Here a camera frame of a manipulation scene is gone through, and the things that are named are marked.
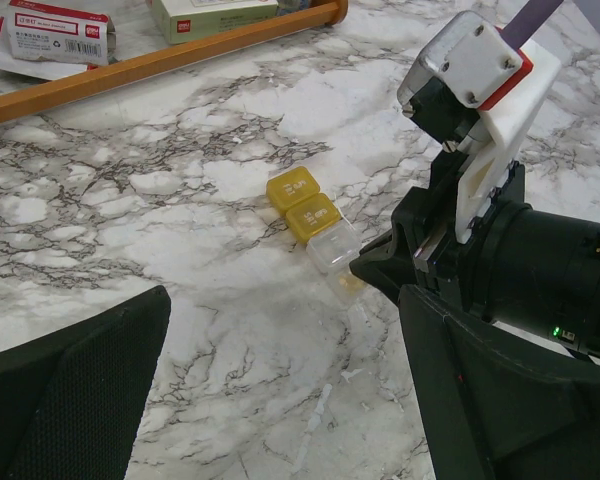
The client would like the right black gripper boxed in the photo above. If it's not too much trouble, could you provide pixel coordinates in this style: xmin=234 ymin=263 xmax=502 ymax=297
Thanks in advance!
xmin=349 ymin=159 xmax=525 ymax=310

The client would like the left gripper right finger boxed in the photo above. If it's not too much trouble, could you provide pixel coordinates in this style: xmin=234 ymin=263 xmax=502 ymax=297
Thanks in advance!
xmin=399 ymin=286 xmax=600 ymax=479

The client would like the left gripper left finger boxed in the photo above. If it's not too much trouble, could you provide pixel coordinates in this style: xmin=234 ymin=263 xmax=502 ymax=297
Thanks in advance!
xmin=0 ymin=286 xmax=171 ymax=479

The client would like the yellow weekly pill organizer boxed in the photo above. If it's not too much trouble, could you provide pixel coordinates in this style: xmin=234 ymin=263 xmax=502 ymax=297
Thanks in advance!
xmin=266 ymin=166 xmax=366 ymax=305

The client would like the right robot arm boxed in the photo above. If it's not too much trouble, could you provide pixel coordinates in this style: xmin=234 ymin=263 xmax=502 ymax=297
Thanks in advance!
xmin=350 ymin=153 xmax=600 ymax=359

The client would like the wooden three-tier shelf rack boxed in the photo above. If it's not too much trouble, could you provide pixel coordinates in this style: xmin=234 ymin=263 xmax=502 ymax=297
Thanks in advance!
xmin=0 ymin=0 xmax=349 ymax=124

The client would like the white green stapler box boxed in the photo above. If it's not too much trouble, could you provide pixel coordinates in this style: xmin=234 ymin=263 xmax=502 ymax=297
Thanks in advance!
xmin=146 ymin=0 xmax=278 ymax=45

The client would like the red white staples packet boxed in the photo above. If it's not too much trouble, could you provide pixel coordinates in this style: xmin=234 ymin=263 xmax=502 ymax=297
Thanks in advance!
xmin=0 ymin=1 xmax=116 ymax=81

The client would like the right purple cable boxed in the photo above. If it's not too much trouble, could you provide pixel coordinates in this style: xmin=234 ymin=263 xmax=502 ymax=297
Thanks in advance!
xmin=502 ymin=0 xmax=566 ymax=51

